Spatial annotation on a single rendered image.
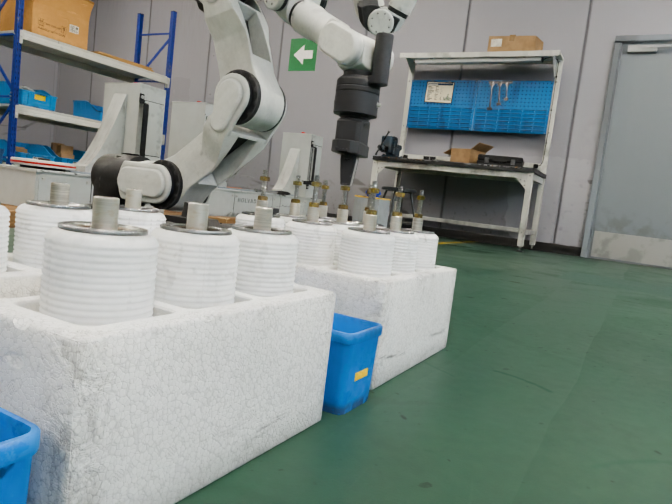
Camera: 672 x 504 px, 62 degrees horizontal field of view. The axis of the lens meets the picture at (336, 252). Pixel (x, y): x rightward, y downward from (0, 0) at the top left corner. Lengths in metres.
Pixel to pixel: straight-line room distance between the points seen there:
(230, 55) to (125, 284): 1.16
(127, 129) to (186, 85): 5.14
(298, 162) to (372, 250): 3.93
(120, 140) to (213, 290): 2.90
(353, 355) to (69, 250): 0.43
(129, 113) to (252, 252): 2.83
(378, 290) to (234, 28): 0.93
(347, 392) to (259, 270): 0.24
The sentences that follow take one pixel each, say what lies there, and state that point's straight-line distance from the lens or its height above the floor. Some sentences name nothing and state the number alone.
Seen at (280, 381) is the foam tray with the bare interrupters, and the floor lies 0.08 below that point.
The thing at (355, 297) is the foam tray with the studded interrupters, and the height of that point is 0.15.
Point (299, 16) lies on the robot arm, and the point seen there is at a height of 0.67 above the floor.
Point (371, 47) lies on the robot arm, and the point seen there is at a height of 0.60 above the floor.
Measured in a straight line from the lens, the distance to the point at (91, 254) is 0.50.
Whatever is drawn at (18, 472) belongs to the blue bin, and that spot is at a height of 0.09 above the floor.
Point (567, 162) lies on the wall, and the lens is 6.09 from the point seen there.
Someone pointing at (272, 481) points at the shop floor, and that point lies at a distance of 0.64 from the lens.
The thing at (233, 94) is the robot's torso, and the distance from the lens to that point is 1.51.
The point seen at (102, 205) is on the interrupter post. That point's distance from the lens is 0.53.
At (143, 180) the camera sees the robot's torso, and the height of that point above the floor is 0.29.
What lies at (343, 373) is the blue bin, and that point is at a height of 0.06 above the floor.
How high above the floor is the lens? 0.31
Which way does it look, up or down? 6 degrees down
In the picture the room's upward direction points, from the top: 7 degrees clockwise
